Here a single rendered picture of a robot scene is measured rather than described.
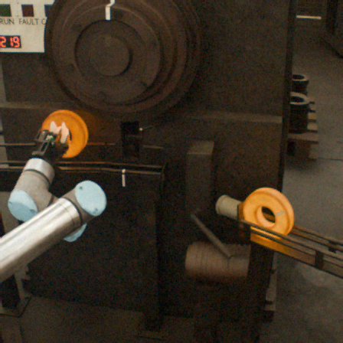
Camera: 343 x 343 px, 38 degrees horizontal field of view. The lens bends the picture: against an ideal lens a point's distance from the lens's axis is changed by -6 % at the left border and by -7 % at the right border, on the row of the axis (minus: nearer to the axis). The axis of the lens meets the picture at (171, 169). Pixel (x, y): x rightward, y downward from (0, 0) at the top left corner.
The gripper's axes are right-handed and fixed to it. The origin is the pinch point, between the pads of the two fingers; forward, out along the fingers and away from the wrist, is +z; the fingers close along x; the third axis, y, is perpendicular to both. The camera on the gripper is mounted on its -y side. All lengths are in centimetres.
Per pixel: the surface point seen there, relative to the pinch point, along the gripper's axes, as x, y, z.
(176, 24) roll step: -36, 34, 8
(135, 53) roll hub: -26.2, 28.8, 0.1
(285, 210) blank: -69, -3, -23
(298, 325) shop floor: -84, -84, -13
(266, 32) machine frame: -61, 25, 23
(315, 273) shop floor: -92, -93, 20
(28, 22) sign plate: 15.1, 26.9, 20.8
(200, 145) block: -42.5, -5.1, 2.7
